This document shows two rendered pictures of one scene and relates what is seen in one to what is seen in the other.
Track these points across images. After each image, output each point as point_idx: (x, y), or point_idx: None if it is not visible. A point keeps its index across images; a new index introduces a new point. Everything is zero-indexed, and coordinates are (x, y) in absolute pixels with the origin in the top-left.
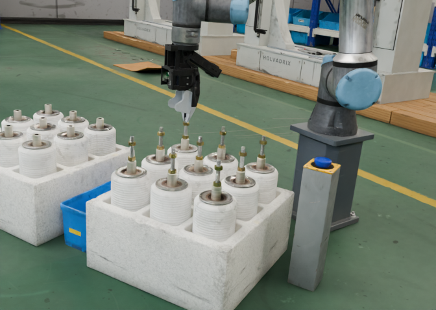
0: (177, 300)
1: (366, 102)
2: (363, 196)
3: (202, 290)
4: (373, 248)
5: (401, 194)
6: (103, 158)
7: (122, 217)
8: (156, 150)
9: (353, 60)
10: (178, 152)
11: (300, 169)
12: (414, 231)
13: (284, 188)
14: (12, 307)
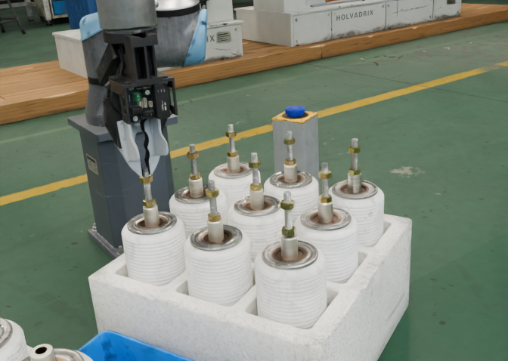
0: (389, 333)
1: (205, 49)
2: (85, 205)
3: (401, 288)
4: None
5: (85, 183)
6: None
7: (354, 303)
8: (218, 224)
9: (195, 1)
10: (174, 227)
11: (130, 186)
12: (182, 187)
13: (36, 258)
14: None
